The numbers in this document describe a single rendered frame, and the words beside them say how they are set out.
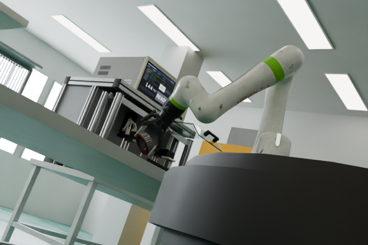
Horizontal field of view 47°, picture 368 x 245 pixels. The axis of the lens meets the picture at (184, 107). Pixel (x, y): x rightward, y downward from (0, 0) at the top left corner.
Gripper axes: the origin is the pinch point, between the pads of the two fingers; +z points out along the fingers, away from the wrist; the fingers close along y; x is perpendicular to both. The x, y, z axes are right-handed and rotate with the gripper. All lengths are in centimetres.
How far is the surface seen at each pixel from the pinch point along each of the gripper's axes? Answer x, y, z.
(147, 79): 20.6, -34.2, -9.9
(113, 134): 10.6, -23.9, 20.9
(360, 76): 463, -59, -32
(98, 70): 18, -63, 11
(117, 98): -3.1, -25.0, -3.6
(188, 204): -128, 75, -89
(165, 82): 34.4, -33.2, -9.7
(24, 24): -33, -70, -5
